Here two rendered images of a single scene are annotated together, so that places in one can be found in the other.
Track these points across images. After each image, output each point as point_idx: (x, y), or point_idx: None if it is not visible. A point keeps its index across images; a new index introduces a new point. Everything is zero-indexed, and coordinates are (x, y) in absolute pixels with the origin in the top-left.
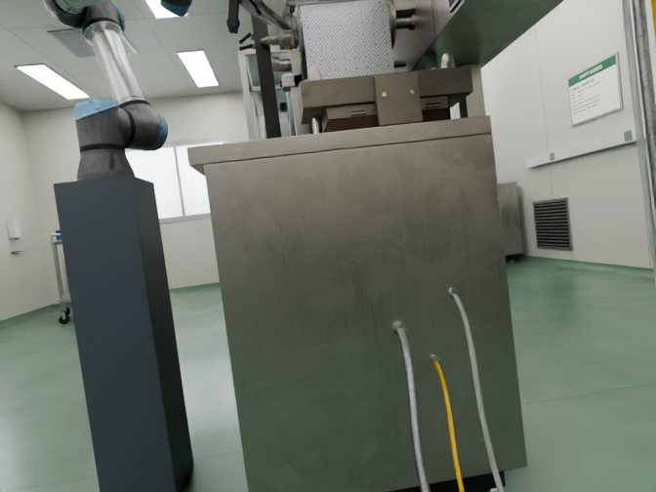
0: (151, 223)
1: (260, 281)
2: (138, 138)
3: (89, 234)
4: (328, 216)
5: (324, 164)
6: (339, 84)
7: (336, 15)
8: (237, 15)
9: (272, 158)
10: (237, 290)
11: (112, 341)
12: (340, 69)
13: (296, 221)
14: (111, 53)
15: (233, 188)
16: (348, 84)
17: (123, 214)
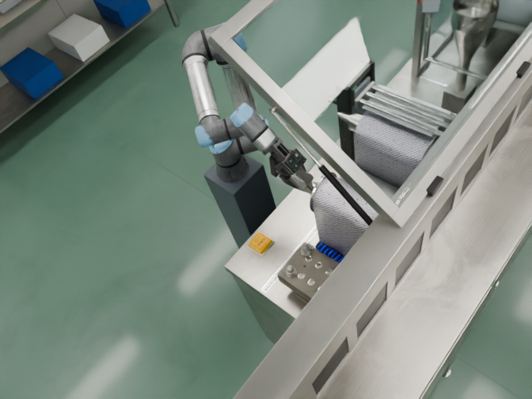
0: (257, 192)
1: (260, 310)
2: (247, 153)
3: (222, 199)
4: (283, 321)
5: (280, 312)
6: (296, 289)
7: (336, 218)
8: (276, 172)
9: (258, 294)
10: (252, 305)
11: (238, 232)
12: (337, 240)
13: (271, 312)
14: (232, 87)
15: (245, 287)
16: (301, 292)
17: (233, 203)
